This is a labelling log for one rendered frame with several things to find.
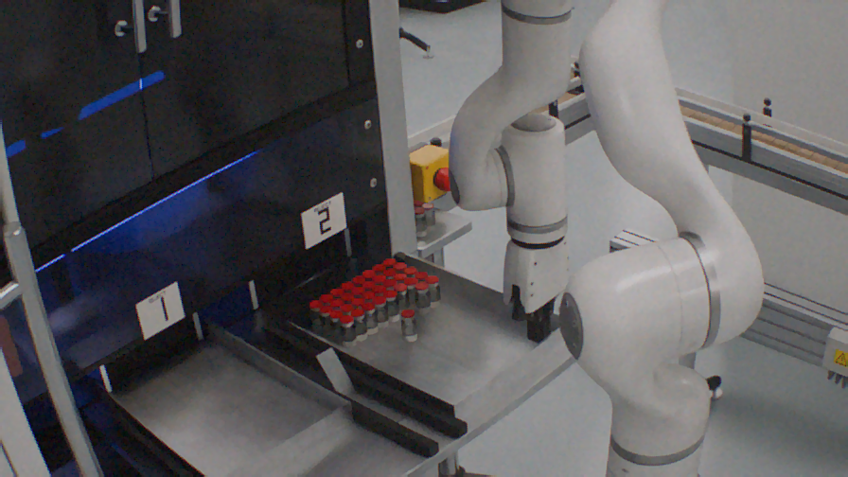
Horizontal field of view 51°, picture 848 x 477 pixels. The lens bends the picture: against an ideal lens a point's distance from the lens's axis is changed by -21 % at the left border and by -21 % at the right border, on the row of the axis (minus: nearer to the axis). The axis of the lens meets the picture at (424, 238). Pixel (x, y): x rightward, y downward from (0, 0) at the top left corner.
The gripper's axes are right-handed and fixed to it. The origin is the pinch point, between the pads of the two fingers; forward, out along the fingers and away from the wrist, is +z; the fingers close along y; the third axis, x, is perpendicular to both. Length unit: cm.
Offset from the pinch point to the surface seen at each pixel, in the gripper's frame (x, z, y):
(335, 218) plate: -35.4, -8.8, 4.9
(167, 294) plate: -35, -11, 39
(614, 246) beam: -43, 40, -84
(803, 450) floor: 22, 93, -101
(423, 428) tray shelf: -1.0, 4.3, 23.3
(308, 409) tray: -16.2, 4.2, 30.7
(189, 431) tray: -25, 4, 47
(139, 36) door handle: -30, -53, 40
